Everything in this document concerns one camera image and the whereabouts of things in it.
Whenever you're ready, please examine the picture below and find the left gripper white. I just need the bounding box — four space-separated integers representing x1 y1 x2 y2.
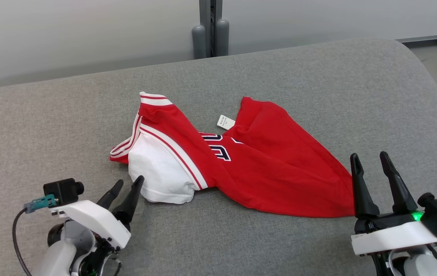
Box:
51 176 145 249

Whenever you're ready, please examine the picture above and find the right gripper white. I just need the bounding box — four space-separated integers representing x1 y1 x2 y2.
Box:
350 151 437 255

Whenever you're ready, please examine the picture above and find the red basketball jersey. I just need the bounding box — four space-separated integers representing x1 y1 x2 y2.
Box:
110 92 356 218

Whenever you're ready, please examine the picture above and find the left teal cable connector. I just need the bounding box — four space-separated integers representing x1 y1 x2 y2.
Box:
24 194 58 214

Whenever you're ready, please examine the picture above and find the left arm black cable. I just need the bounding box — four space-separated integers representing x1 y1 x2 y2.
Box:
12 208 33 276

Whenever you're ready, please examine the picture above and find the grey partition post with feet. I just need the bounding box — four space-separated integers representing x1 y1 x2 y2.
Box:
192 0 230 59

